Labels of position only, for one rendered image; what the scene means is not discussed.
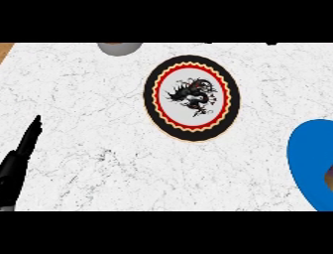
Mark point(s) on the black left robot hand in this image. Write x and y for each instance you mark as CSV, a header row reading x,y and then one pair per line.
x,y
13,168

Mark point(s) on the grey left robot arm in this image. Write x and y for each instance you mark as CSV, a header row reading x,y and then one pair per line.
x,y
4,208

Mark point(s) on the blue plate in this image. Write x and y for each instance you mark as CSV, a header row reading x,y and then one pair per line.
x,y
306,158

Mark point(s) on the black dragon print plate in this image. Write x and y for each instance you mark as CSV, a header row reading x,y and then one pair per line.
x,y
191,98

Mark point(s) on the grey round object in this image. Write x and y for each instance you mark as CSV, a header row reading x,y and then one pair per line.
x,y
119,49

